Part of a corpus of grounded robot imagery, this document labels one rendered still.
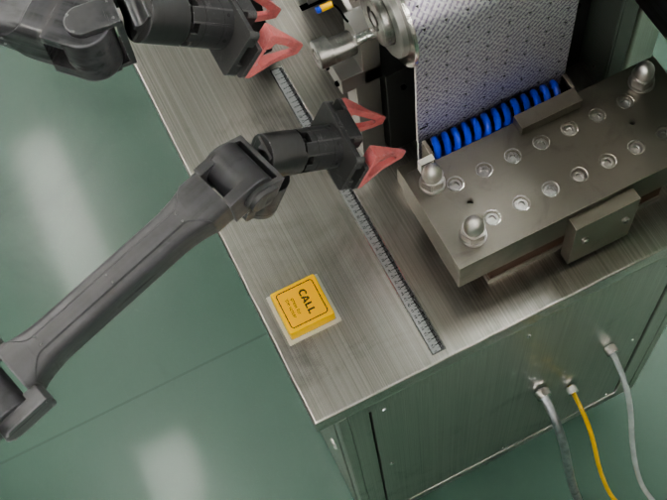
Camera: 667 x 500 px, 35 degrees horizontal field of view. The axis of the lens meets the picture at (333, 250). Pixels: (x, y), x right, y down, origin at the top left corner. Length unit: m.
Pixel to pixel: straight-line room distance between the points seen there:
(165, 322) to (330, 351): 1.09
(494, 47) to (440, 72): 0.08
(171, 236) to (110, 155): 1.55
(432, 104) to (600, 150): 0.24
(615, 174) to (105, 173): 1.60
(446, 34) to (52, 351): 0.60
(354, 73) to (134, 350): 1.28
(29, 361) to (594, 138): 0.79
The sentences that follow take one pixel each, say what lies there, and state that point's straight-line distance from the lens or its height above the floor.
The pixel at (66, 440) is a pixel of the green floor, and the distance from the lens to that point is 2.53.
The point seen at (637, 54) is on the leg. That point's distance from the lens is 1.98.
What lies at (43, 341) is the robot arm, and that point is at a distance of 1.26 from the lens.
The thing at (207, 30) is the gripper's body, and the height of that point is 1.40.
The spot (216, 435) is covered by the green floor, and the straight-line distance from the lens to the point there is 2.44.
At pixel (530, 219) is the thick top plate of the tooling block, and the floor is 1.03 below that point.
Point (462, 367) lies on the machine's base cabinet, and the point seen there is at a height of 0.81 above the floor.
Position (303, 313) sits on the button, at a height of 0.92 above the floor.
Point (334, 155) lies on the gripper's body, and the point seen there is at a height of 1.14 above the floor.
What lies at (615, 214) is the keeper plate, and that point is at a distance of 1.48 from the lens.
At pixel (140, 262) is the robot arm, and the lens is 1.26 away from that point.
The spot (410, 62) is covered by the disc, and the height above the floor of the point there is 1.22.
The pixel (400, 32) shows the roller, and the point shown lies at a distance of 1.29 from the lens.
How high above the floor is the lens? 2.31
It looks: 64 degrees down
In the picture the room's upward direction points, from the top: 12 degrees counter-clockwise
